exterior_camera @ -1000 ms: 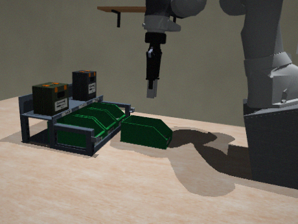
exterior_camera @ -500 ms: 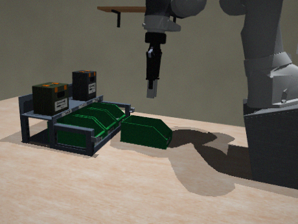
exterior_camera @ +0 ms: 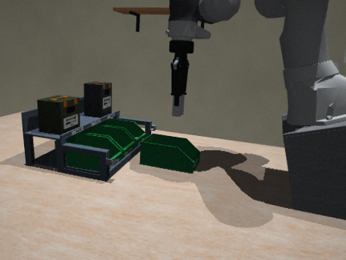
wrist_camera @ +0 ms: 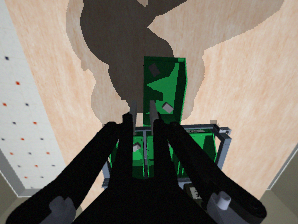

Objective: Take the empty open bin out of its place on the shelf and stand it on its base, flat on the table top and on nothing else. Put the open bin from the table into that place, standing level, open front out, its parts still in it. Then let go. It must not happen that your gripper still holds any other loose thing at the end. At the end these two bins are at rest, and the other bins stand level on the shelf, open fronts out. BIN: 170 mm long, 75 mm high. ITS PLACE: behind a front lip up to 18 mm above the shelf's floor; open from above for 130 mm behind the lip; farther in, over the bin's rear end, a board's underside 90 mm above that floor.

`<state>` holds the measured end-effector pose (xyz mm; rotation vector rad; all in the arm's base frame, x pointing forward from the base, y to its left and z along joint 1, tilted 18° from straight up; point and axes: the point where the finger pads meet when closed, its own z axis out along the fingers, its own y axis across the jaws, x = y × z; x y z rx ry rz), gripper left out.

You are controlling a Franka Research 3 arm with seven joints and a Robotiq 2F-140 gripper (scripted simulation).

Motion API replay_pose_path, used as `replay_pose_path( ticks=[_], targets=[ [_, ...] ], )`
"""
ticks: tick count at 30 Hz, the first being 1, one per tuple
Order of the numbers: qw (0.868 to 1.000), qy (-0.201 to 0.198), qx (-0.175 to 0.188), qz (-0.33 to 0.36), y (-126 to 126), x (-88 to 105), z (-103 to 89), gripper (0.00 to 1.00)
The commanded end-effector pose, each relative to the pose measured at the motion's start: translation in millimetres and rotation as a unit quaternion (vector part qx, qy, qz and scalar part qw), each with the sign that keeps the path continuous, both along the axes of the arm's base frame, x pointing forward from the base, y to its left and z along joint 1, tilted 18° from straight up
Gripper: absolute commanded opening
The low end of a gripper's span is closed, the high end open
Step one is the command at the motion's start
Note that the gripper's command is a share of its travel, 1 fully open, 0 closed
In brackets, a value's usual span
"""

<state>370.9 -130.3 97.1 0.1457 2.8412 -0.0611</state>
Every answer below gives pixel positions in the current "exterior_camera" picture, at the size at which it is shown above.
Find dark green tool case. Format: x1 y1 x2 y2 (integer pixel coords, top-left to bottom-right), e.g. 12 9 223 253
37 95 80 135

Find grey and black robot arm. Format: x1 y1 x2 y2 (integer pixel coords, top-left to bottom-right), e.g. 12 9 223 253
165 0 346 125

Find dark grey metal shelf rack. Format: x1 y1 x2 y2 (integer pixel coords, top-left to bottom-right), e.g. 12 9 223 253
21 97 156 182

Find black storage case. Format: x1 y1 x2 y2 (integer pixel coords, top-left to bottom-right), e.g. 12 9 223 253
84 82 112 118

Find green bin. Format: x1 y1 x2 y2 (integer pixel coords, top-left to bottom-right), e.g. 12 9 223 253
80 125 134 159
97 119 145 148
140 133 200 174
66 133 121 171

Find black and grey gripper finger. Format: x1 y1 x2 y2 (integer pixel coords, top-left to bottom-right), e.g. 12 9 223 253
181 59 189 115
171 57 187 117

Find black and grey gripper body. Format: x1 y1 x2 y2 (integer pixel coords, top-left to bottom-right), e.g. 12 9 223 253
169 41 194 71

